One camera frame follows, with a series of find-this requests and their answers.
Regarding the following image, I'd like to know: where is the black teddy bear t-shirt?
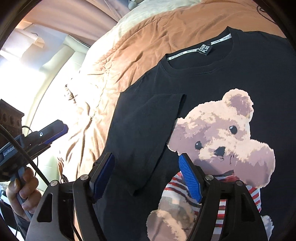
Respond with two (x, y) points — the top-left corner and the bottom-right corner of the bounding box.
(95, 27), (295, 240)

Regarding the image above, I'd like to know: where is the person's left hand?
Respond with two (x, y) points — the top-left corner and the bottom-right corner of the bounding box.
(6, 167), (42, 221)

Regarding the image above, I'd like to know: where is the white padded headboard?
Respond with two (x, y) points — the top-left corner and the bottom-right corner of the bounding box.
(0, 22), (91, 193)

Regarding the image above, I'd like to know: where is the salmon orange blanket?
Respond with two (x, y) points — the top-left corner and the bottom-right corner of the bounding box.
(57, 1), (284, 181)

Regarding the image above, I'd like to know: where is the pink curtain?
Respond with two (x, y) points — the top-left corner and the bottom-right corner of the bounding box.
(23, 0), (130, 46)

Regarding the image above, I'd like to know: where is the cream bed sheet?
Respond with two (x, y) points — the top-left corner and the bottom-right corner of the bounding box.
(117, 0), (204, 38)

